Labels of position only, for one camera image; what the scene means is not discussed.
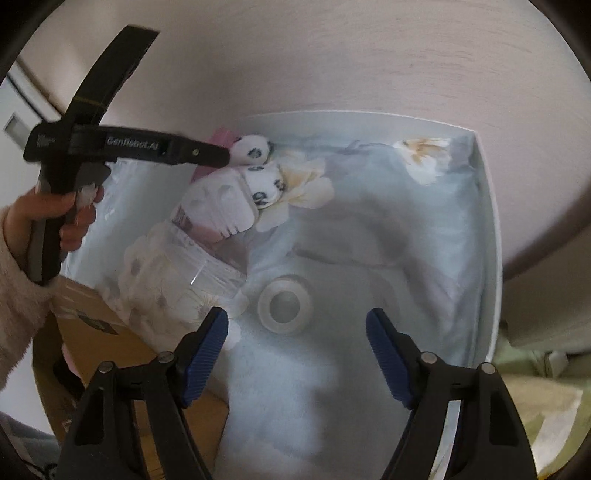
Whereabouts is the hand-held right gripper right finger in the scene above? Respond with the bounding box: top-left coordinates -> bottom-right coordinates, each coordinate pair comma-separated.
366,308 -> 537,480

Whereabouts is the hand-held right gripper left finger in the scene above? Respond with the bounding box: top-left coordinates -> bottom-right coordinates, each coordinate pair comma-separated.
58,306 -> 230,480

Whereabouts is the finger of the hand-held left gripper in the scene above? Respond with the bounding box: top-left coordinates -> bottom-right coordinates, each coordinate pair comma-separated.
169,137 -> 232,167

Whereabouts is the white black-spotted plush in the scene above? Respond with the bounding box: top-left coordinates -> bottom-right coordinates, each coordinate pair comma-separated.
240,162 -> 289,210
229,134 -> 273,166

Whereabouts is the brown cardboard box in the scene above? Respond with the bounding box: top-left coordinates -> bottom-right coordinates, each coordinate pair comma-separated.
31,274 -> 230,467

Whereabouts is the person's left forearm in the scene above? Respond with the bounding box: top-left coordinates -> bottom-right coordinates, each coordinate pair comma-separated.
0,205 -> 60,395

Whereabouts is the person's left hand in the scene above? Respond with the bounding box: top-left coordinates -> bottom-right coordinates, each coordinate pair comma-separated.
4,184 -> 106,257

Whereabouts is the clear bag with pink item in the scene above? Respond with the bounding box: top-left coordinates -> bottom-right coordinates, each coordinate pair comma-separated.
172,178 -> 258,241

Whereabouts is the white sliding door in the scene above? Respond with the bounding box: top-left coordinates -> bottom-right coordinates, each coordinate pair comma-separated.
0,62 -> 61,195

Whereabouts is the clear tape roll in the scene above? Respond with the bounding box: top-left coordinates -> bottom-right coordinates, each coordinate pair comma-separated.
257,274 -> 315,336

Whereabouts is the clear plastic jar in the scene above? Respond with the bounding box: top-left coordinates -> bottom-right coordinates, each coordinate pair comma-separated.
159,220 -> 249,298

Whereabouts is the yellow-green cloth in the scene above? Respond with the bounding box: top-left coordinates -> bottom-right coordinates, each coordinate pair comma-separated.
438,318 -> 589,480

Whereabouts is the grey cloth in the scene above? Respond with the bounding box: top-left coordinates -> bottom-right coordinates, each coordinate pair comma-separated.
0,408 -> 63,480

